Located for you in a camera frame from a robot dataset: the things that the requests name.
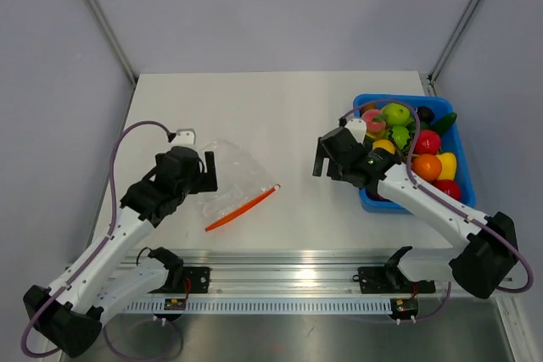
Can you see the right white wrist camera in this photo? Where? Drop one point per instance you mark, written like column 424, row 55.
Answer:
column 357, row 128

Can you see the aluminium rail base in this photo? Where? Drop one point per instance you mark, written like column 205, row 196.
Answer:
column 283, row 273

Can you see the white slotted cable duct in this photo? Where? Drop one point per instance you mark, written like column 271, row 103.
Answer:
column 260, row 306

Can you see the red toy apple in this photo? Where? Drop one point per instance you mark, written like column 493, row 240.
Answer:
column 428, row 142

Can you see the brown toy fruit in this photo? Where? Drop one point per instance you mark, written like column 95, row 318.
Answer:
column 370, row 106

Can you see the blue plastic bin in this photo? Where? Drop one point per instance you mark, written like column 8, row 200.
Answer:
column 451, row 143

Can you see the yellow toy lemon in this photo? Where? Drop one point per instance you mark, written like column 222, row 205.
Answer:
column 384, row 144

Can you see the red toy tomato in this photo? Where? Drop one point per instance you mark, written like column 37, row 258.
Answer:
column 450, row 188

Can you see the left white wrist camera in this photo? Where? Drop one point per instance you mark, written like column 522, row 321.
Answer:
column 184, row 137

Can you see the yellow toy bell pepper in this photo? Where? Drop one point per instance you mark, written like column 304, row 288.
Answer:
column 448, row 166

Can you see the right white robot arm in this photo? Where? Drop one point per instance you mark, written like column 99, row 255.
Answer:
column 483, row 248

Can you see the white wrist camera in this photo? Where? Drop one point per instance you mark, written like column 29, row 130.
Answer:
column 357, row 128
column 184, row 137

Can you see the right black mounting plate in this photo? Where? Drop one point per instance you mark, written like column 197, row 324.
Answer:
column 389, row 280

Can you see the green striped toy watermelon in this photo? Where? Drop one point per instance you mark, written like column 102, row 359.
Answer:
column 400, row 136

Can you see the dark toy avocado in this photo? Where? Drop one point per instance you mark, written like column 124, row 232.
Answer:
column 425, row 114

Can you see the orange toy fruit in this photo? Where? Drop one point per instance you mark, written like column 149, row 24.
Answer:
column 427, row 166

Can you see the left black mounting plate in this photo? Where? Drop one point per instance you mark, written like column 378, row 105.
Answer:
column 195, row 279

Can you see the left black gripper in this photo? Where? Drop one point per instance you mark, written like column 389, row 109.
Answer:
column 204, row 181

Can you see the green toy apple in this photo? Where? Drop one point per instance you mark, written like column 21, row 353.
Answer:
column 396, row 114

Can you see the black mounting plate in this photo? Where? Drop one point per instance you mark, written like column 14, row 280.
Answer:
column 389, row 280
column 195, row 279

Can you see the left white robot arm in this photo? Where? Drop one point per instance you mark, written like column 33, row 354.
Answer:
column 72, row 310

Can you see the green toy cucumber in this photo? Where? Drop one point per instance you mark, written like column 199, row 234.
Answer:
column 442, row 125

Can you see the clear zip top bag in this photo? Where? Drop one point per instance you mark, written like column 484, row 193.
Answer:
column 242, row 183

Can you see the pink toy peach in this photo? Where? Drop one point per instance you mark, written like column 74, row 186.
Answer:
column 375, row 120

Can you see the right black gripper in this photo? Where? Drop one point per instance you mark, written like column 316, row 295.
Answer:
column 321, row 154

